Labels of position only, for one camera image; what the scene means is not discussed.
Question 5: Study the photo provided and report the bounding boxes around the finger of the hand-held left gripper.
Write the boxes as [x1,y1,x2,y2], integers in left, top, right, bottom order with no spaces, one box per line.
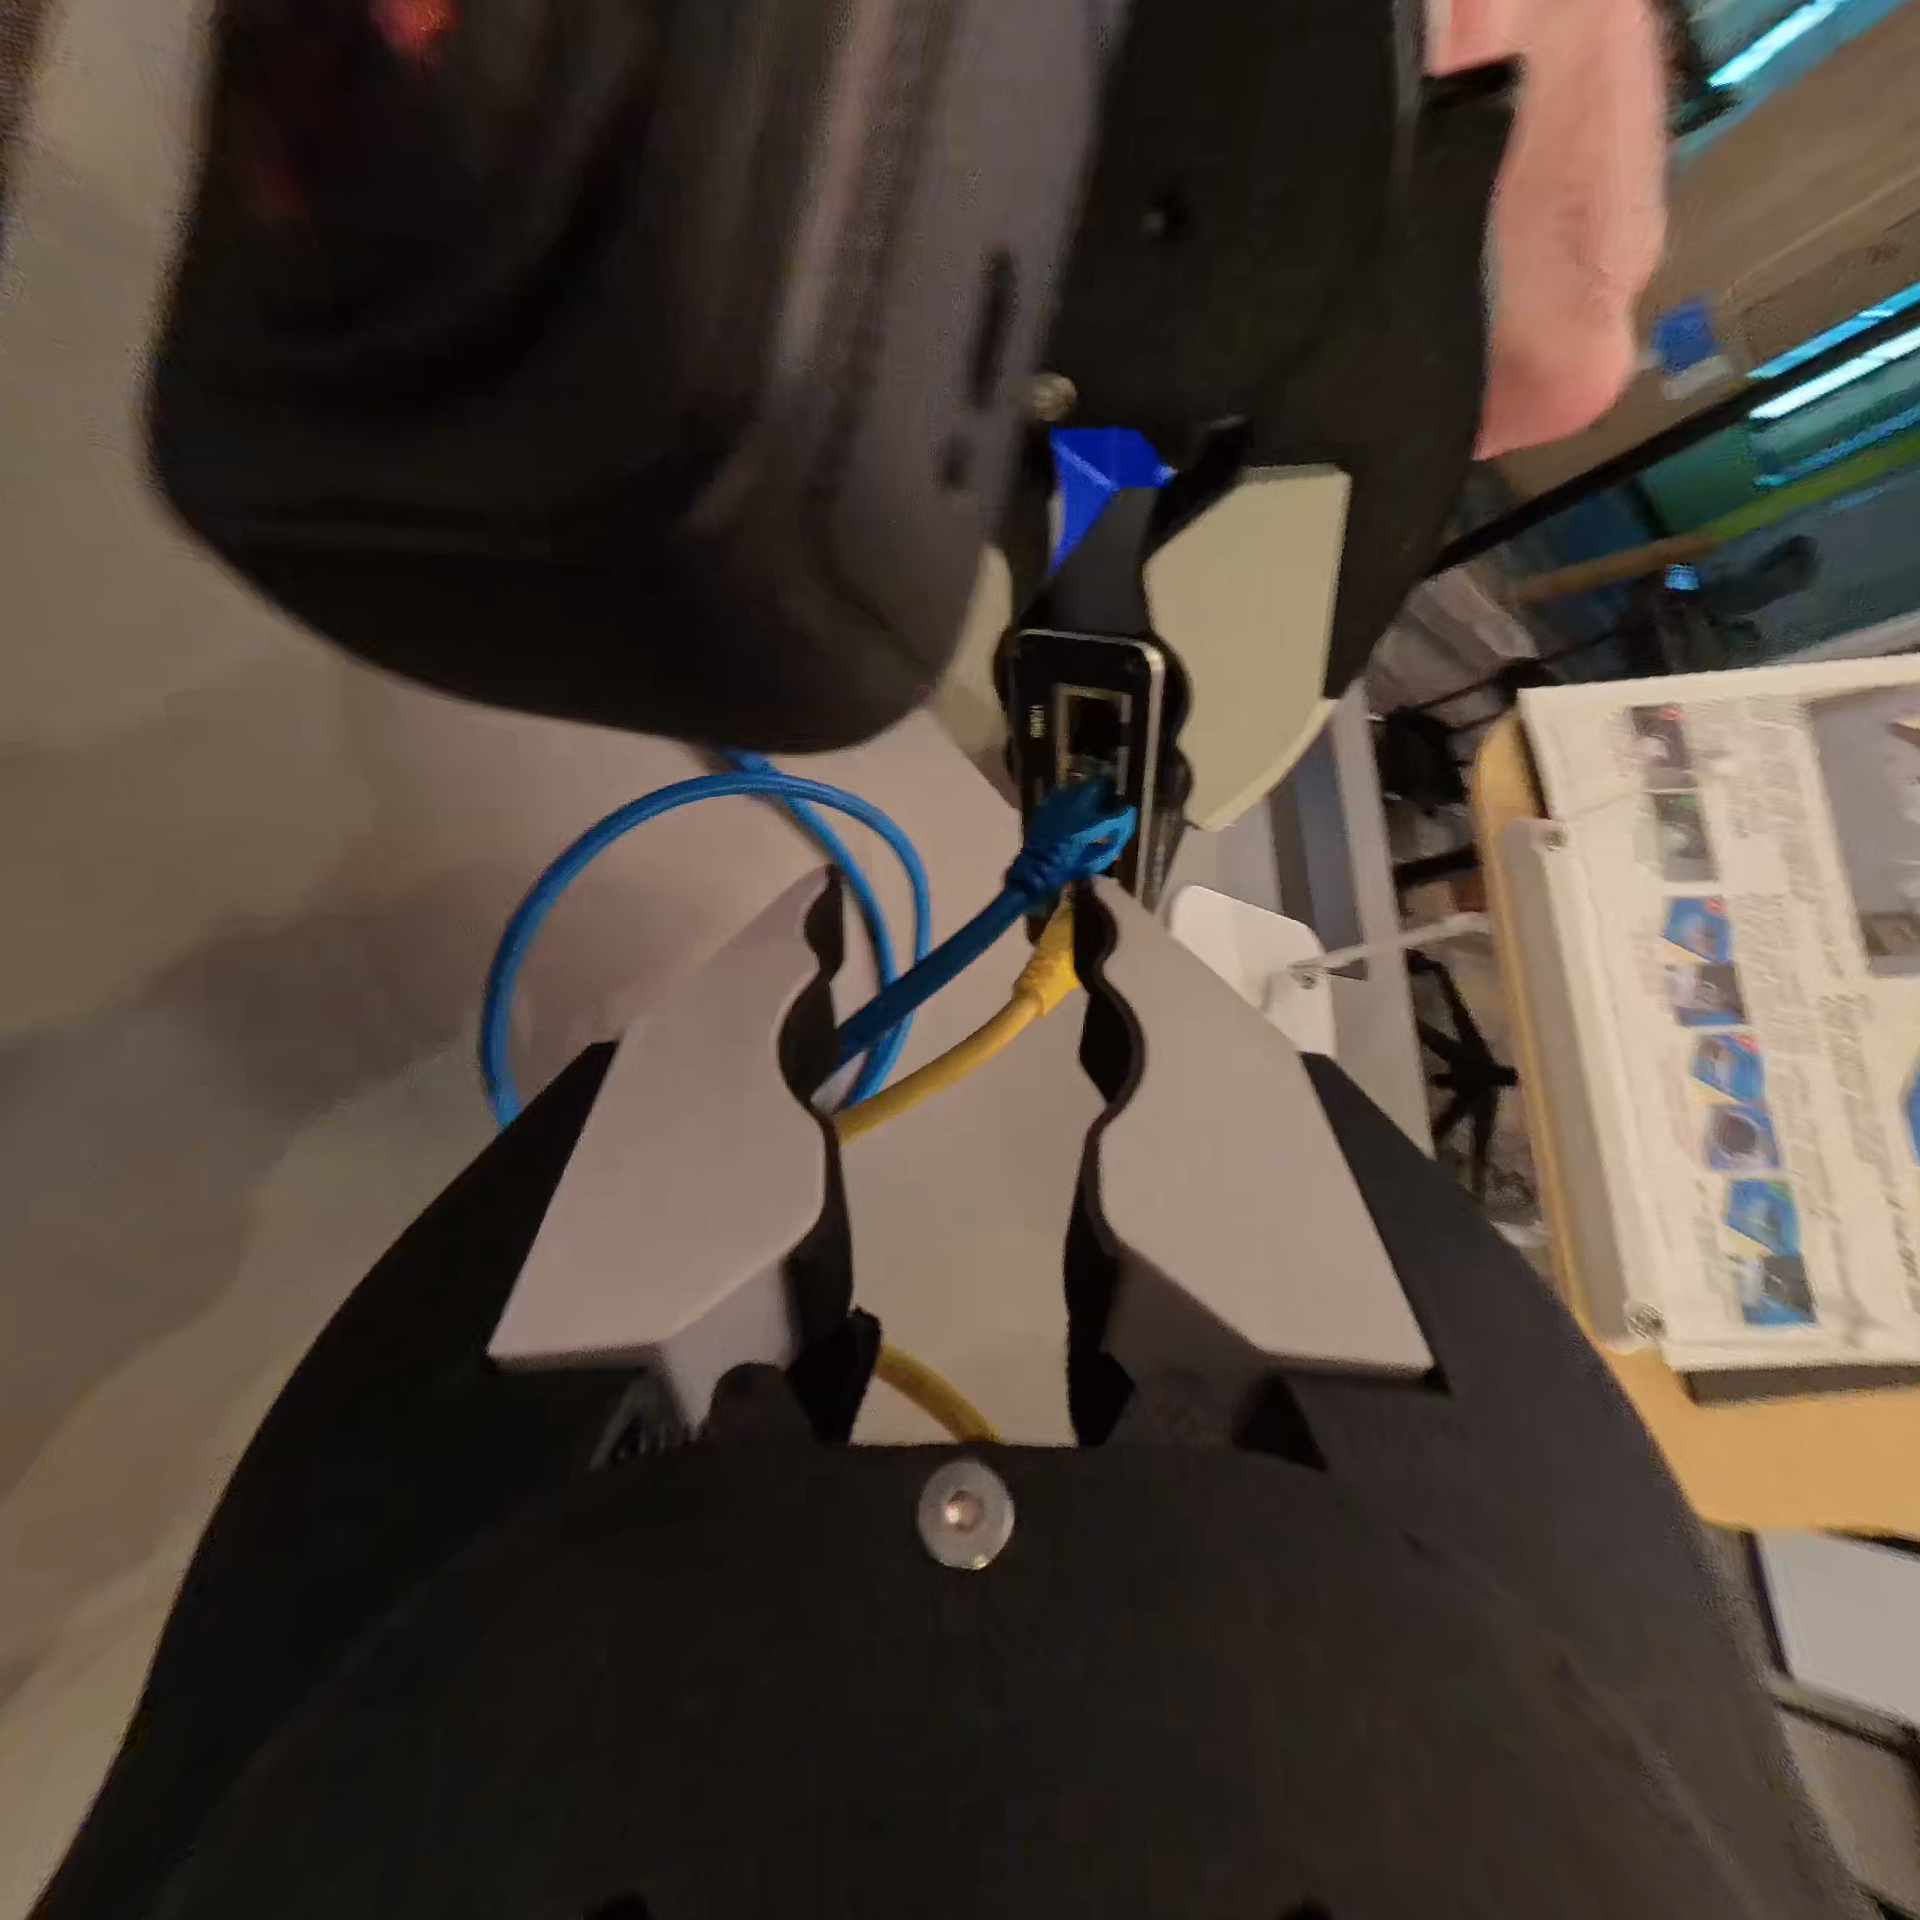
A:
[930,540,1036,812]
[1140,466,1353,835]

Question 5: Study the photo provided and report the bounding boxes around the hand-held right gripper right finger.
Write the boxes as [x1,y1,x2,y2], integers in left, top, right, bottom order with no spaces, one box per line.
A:
[1066,874,1438,1449]

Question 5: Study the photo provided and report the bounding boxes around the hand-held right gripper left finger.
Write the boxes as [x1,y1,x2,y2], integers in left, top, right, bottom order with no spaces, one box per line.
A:
[486,865,857,1424]

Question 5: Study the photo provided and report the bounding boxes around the black network switch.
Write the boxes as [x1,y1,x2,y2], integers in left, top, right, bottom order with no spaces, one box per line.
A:
[997,496,1195,948]

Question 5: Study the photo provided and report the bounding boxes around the blue ethernet cable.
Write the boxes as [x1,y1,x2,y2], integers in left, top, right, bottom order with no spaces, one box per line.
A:
[478,749,1140,1127]

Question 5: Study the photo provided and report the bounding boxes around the yellow ethernet cable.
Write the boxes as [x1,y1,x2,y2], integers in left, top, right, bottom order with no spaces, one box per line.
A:
[833,901,1081,1443]

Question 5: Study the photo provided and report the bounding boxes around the person's left hand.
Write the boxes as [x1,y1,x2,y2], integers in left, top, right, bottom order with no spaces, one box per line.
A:
[1425,0,1673,458]

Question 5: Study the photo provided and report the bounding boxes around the clear stand rod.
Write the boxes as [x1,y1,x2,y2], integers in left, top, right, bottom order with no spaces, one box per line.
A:
[1285,907,1491,988]

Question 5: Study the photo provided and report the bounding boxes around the printed instruction sheet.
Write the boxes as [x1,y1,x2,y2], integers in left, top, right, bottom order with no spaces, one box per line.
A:
[1513,653,1920,1376]

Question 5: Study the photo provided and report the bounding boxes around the instruction sheet on stand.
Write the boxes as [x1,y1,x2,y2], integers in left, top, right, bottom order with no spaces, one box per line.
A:
[1468,720,1920,1541]

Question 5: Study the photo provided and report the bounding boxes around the cardboard box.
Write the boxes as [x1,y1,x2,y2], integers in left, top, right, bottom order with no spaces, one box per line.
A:
[1642,89,1920,378]

